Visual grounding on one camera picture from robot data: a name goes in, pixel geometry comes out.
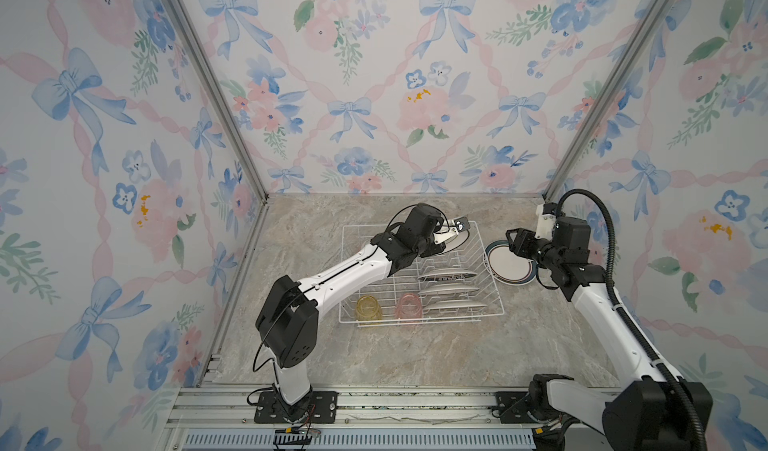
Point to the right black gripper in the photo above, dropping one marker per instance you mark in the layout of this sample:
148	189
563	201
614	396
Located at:
521	242

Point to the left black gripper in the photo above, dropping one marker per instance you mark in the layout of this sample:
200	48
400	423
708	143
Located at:
435	249

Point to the green rimmed white plate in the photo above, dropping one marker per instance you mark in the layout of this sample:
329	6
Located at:
507	267

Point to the green red rimmed plate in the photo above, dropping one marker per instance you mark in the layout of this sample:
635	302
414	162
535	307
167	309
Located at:
454	242

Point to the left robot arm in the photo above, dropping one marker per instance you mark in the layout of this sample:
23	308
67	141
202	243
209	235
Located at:
289	318

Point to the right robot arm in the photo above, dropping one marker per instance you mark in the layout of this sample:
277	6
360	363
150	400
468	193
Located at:
656	407

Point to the pink glass cup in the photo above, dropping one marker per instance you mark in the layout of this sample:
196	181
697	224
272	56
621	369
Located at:
409	307

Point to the yellow glass cup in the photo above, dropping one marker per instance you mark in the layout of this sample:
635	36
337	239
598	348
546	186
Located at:
368	309

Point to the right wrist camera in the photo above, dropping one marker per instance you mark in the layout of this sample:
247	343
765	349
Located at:
546	220

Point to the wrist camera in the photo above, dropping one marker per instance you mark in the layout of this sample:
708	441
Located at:
453	227
546	220

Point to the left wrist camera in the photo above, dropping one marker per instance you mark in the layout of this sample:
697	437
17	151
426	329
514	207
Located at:
453	227

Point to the white wire dish rack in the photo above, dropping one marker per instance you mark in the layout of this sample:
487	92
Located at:
471	256

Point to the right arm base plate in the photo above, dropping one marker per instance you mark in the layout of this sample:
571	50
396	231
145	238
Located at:
518	407

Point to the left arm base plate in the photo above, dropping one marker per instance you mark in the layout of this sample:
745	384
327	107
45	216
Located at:
318	407

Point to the aluminium front rail frame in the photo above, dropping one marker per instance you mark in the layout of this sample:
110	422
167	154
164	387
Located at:
223	417

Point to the right aluminium corner post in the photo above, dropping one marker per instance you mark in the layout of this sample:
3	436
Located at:
639	40

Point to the aluminium corner post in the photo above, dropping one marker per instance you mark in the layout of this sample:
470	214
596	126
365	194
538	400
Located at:
639	40
189	37

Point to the left aluminium corner post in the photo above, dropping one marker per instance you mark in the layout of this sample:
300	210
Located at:
189	37

